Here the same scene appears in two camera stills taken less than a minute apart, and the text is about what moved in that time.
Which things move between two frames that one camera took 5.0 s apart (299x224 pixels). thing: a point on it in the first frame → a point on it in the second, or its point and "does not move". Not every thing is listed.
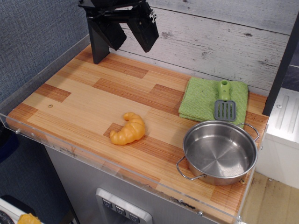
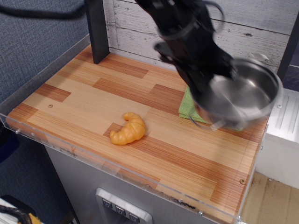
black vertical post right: [272, 96] does not move
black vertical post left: [99, 38] does not move
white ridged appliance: [279, 160] does not move
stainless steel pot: [224, 151] → [233, 101]
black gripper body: [119, 10] → [188, 40]
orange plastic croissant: [133, 131] does not move
